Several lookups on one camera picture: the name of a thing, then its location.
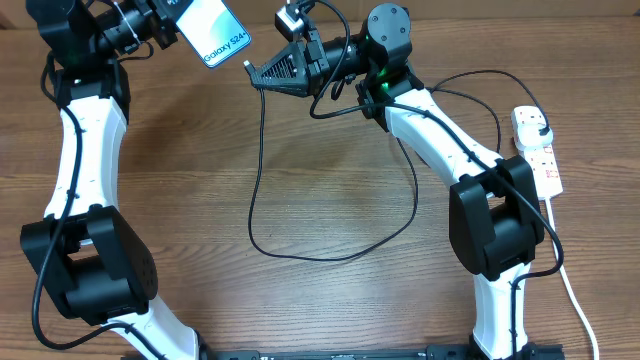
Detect black Samsung Galaxy smartphone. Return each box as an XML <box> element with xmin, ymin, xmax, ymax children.
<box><xmin>176</xmin><ymin>0</ymin><xmax>251</xmax><ymax>68</ymax></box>

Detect white power strip cord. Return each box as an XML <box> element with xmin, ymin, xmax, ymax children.
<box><xmin>543</xmin><ymin>197</ymin><xmax>601</xmax><ymax>360</ymax></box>

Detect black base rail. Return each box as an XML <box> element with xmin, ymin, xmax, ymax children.
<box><xmin>119</xmin><ymin>343</ymin><xmax>566</xmax><ymax>360</ymax></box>

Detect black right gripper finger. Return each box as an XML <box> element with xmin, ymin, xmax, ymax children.
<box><xmin>247</xmin><ymin>42</ymin><xmax>308</xmax><ymax>86</ymax></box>
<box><xmin>252</xmin><ymin>79</ymin><xmax>310</xmax><ymax>98</ymax></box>

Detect black USB charging cable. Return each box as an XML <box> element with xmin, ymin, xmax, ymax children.
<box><xmin>243</xmin><ymin>59</ymin><xmax>551</xmax><ymax>263</ymax></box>

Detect white USB charger plug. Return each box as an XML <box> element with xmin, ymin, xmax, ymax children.
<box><xmin>514</xmin><ymin>123</ymin><xmax>554</xmax><ymax>152</ymax></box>

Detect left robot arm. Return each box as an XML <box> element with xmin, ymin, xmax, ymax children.
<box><xmin>20</xmin><ymin>0</ymin><xmax>210</xmax><ymax>359</ymax></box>

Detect white power strip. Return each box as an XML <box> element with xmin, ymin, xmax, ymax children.
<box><xmin>511</xmin><ymin>106</ymin><xmax>563</xmax><ymax>201</ymax></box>

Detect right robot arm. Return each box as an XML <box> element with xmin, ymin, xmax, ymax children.
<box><xmin>245</xmin><ymin>1</ymin><xmax>544</xmax><ymax>359</ymax></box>

